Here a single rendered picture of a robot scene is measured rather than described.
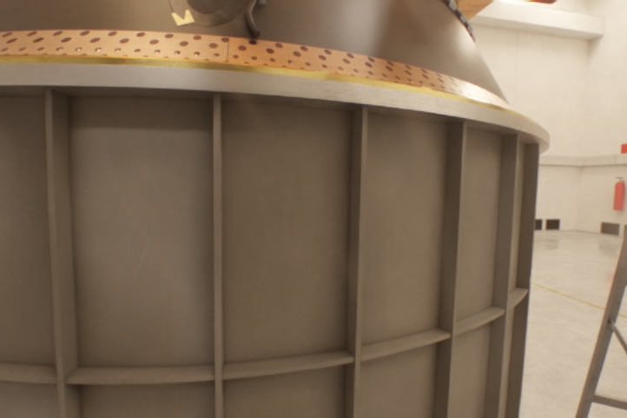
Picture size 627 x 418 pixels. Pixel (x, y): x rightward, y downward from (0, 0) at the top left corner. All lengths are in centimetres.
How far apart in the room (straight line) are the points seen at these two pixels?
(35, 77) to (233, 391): 46
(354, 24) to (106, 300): 55
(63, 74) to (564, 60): 929
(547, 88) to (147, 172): 878
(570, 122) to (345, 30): 882
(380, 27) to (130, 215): 50
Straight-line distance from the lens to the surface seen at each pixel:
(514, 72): 853
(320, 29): 60
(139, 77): 45
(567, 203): 928
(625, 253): 133
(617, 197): 877
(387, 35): 67
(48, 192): 51
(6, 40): 63
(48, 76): 50
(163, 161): 48
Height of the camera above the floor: 103
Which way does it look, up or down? 4 degrees down
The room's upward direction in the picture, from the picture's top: 1 degrees clockwise
